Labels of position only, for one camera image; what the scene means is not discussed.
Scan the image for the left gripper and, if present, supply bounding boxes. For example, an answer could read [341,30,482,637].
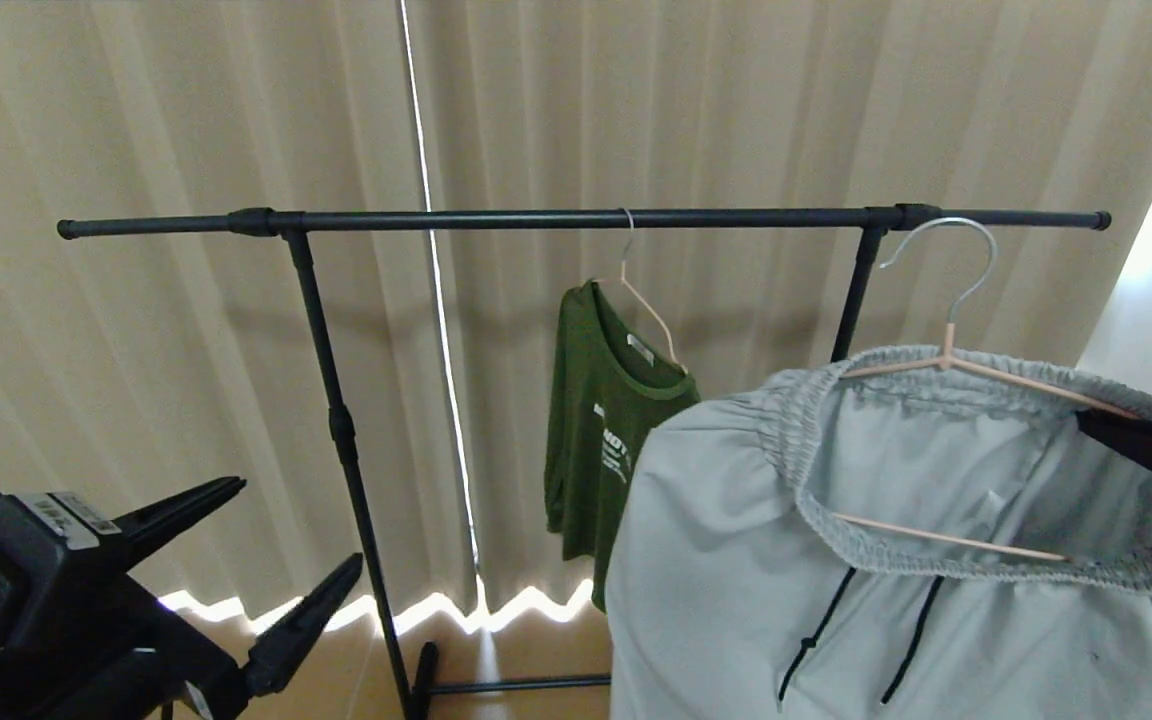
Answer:
[31,476,366,720]

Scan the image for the beige curtain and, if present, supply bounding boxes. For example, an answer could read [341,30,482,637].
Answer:
[0,0,1152,626]

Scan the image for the black clothes rack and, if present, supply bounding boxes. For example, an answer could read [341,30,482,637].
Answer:
[56,202,1114,720]

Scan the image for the green sleeveless top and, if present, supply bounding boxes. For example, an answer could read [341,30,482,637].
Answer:
[543,279,703,614]

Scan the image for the pink clothes hanger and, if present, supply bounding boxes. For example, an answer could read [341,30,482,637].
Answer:
[828,216,1139,564]
[591,208,689,375]

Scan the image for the pale grey shorts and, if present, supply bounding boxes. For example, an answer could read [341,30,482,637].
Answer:
[603,344,1152,720]

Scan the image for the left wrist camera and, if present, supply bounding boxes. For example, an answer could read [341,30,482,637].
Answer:
[0,487,129,703]

